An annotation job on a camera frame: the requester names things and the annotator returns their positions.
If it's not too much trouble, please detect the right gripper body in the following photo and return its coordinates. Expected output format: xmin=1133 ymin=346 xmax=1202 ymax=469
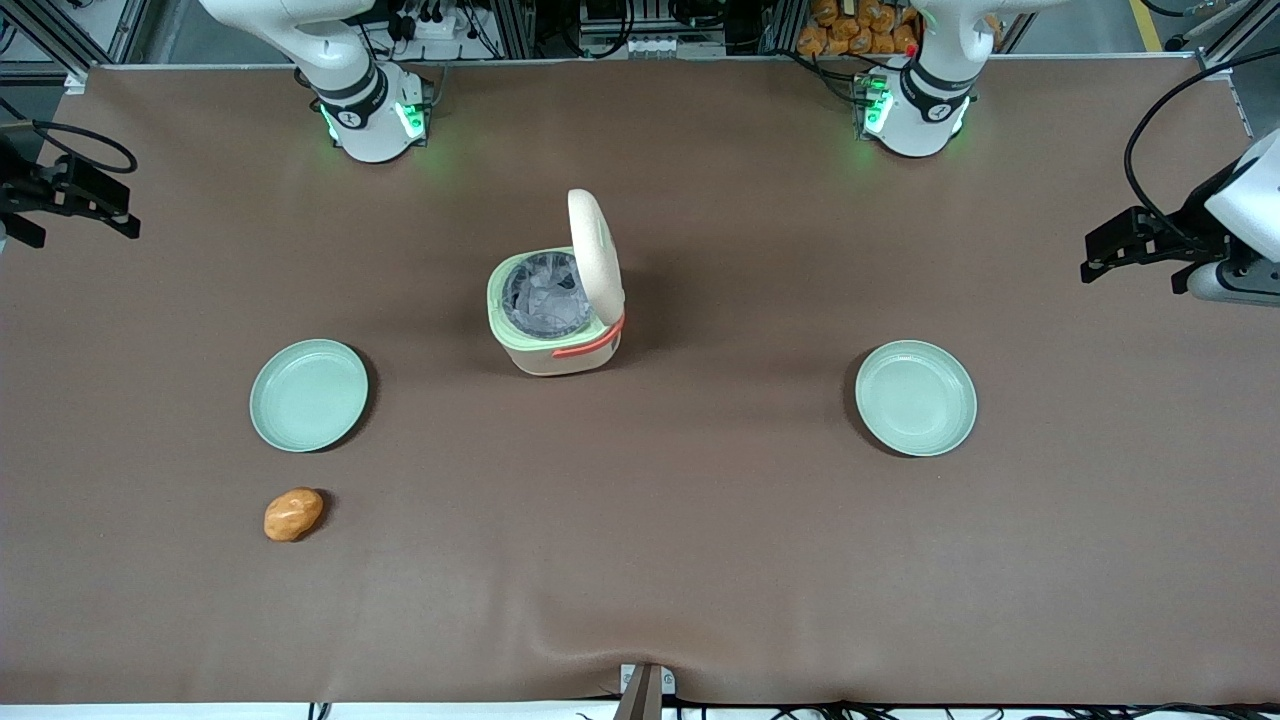
xmin=0 ymin=140 xmax=53 ymax=213

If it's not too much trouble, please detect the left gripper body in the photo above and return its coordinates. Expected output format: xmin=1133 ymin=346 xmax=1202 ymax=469
xmin=1180 ymin=130 xmax=1280 ymax=263

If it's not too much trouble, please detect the beige rice cooker orange handle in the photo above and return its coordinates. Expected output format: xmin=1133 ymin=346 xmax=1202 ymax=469
xmin=487 ymin=188 xmax=627 ymax=377

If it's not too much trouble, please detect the pale green plate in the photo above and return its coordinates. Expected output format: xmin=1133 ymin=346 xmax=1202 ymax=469
xmin=855 ymin=340 xmax=978 ymax=458
xmin=249 ymin=339 xmax=369 ymax=453

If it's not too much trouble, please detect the bag of orange items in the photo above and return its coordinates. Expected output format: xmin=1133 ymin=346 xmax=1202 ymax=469
xmin=797 ymin=0 xmax=921 ymax=57

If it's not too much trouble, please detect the orange brown potato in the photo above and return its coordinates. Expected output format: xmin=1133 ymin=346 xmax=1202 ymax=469
xmin=264 ymin=487 xmax=324 ymax=543

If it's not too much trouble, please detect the white power strip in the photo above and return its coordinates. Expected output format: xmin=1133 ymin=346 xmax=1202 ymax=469
xmin=392 ymin=8 xmax=463 ymax=43

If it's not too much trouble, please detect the crumpled grey pot liner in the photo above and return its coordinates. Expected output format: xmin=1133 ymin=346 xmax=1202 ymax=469
xmin=502 ymin=252 xmax=593 ymax=340

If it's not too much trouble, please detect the white connector strip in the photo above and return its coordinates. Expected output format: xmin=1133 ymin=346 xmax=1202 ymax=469
xmin=588 ymin=33 xmax=727 ymax=59

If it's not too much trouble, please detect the brown table mat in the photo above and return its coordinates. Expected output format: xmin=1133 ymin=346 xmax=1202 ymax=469
xmin=0 ymin=57 xmax=1280 ymax=706

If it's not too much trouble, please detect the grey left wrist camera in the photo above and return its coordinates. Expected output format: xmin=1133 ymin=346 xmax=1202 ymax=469
xmin=1187 ymin=260 xmax=1280 ymax=307

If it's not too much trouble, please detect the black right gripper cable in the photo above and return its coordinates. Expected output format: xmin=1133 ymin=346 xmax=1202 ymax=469
xmin=0 ymin=98 xmax=139 ymax=175

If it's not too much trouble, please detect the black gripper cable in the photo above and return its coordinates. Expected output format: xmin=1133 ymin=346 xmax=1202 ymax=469
xmin=1123 ymin=47 xmax=1280 ymax=251
xmin=0 ymin=98 xmax=139 ymax=175

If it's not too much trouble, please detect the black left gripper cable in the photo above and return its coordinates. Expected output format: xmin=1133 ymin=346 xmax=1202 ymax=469
xmin=1123 ymin=47 xmax=1280 ymax=251

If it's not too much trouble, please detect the aluminium frame profile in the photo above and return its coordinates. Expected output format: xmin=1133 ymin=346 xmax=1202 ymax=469
xmin=1180 ymin=0 xmax=1280 ymax=76
xmin=0 ymin=0 xmax=151 ymax=86

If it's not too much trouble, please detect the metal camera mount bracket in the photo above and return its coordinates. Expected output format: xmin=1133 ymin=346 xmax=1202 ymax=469
xmin=613 ymin=663 xmax=677 ymax=720

